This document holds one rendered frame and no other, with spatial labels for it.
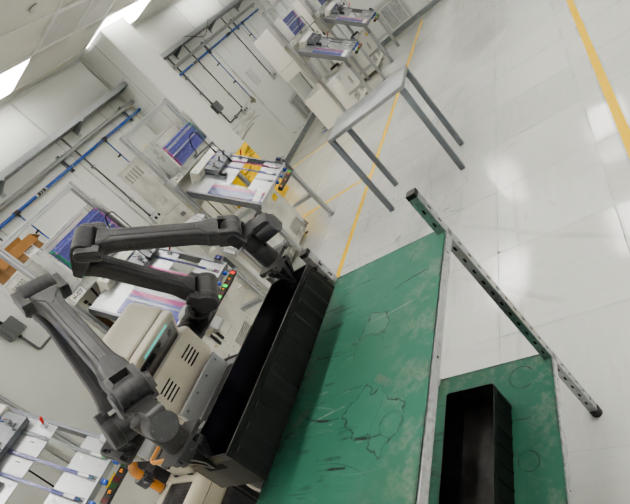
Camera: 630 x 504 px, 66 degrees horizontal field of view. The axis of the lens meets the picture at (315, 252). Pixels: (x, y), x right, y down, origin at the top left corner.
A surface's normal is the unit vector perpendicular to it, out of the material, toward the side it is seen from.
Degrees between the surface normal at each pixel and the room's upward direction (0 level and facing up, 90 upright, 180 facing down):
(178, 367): 98
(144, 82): 90
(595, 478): 0
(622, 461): 0
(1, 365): 90
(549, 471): 0
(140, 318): 43
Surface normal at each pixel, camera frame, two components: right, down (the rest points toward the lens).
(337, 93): -0.26, 0.65
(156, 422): 0.58, -0.18
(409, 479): -0.66, -0.66
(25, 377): 0.70, -0.38
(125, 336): -0.02, -0.73
